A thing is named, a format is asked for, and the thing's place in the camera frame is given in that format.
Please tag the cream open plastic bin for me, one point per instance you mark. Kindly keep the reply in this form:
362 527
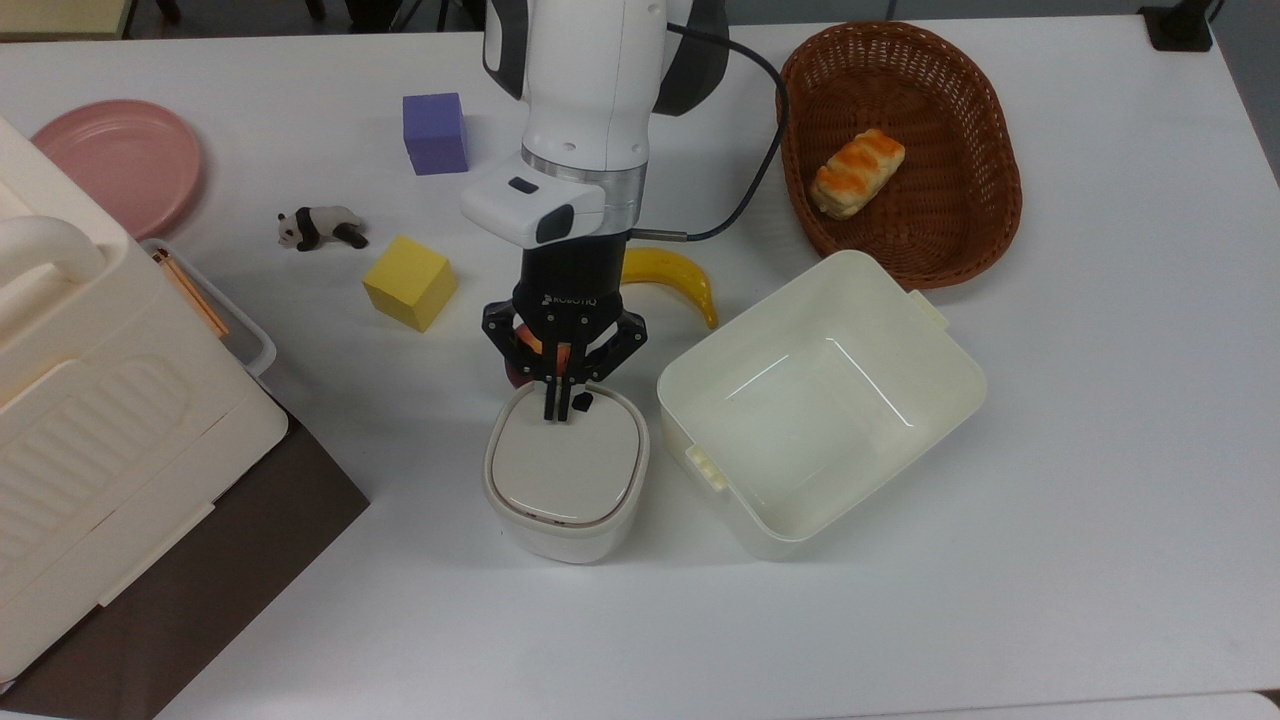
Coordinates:
820 420

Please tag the pink plate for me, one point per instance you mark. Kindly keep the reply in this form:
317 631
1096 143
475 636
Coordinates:
115 165

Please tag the brown wicker basket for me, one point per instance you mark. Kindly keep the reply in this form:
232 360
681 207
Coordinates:
960 200

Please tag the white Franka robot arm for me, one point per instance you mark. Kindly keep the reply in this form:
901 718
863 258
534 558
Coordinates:
590 90

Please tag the panda toy figure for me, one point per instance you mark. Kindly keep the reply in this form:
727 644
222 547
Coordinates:
320 228

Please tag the yellow banana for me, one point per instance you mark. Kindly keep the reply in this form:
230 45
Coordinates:
680 275

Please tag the yellow cube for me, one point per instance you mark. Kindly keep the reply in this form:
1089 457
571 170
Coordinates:
408 285

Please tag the orange glazed bread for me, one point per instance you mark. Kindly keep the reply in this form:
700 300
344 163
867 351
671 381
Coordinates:
857 175

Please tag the orange strip on storage box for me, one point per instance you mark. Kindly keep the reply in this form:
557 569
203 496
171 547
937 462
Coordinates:
192 295

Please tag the red apple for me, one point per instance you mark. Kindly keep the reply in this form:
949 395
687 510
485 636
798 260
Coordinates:
563 356

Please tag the dark wood drawer cabinet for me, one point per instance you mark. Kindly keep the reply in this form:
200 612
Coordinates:
230 580

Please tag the black camera stand base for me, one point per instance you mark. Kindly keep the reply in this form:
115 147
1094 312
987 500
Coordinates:
1180 28

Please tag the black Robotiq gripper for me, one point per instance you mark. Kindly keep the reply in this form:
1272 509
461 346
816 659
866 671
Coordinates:
570 280

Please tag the purple cube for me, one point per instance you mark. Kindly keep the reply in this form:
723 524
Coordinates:
436 135

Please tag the small white lidded trash can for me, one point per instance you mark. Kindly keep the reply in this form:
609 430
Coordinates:
565 470

